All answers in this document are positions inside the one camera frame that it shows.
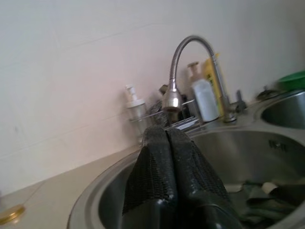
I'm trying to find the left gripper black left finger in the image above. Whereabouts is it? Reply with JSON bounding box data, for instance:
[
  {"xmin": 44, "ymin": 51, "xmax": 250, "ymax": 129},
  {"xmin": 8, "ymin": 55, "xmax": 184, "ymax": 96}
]
[{"xmin": 122, "ymin": 126, "xmax": 180, "ymax": 229}]

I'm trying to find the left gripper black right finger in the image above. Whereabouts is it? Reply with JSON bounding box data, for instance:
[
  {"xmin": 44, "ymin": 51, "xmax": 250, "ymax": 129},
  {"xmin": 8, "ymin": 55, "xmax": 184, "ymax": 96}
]
[{"xmin": 166, "ymin": 128, "xmax": 243, "ymax": 229}]

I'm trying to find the stainless steel double sink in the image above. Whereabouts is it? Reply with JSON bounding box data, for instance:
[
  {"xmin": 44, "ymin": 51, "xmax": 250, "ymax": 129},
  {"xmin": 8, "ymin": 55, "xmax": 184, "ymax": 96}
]
[{"xmin": 66, "ymin": 89, "xmax": 305, "ymax": 229}]

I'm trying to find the steel wool scourer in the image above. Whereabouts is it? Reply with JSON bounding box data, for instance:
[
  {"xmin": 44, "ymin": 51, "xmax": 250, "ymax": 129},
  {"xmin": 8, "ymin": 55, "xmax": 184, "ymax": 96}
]
[{"xmin": 149, "ymin": 97, "xmax": 169, "ymax": 126}]

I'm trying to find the dark green cloth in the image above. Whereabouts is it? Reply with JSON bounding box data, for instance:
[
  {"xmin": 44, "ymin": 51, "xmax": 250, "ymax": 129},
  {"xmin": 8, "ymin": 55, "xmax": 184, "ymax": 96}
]
[{"xmin": 238, "ymin": 180, "xmax": 305, "ymax": 224}]

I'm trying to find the flexible silver faucet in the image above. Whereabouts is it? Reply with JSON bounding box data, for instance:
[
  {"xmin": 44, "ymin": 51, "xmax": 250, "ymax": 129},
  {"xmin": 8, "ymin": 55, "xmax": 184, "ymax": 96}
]
[{"xmin": 162, "ymin": 35, "xmax": 247, "ymax": 125}]

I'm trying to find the white pump bottle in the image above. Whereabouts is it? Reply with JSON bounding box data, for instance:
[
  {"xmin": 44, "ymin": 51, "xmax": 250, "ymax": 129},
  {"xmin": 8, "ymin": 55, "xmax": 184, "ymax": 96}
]
[{"xmin": 187, "ymin": 61, "xmax": 220, "ymax": 123}]

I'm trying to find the black sink stopper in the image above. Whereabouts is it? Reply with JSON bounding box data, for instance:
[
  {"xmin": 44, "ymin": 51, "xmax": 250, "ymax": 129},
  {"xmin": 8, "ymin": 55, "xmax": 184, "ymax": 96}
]
[{"xmin": 256, "ymin": 86, "xmax": 278, "ymax": 101}]

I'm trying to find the yellow detergent bottle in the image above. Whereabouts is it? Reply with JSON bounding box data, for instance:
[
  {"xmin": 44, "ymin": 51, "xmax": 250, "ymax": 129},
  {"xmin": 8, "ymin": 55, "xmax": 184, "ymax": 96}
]
[{"xmin": 202, "ymin": 53, "xmax": 231, "ymax": 115}]

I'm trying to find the green plastic bowl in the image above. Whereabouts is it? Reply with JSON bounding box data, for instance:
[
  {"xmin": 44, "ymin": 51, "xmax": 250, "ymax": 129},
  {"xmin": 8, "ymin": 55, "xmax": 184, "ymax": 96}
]
[{"xmin": 276, "ymin": 71, "xmax": 305, "ymax": 93}]

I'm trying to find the gold round lid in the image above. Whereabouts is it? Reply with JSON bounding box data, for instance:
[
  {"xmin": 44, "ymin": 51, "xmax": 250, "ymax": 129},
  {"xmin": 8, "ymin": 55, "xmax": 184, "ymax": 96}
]
[{"xmin": 0, "ymin": 204, "xmax": 26, "ymax": 224}]

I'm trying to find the metal wire sink rack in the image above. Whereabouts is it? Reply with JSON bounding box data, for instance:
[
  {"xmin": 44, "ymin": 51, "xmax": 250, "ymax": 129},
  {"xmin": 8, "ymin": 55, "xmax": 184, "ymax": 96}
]
[{"xmin": 130, "ymin": 99, "xmax": 206, "ymax": 135}]

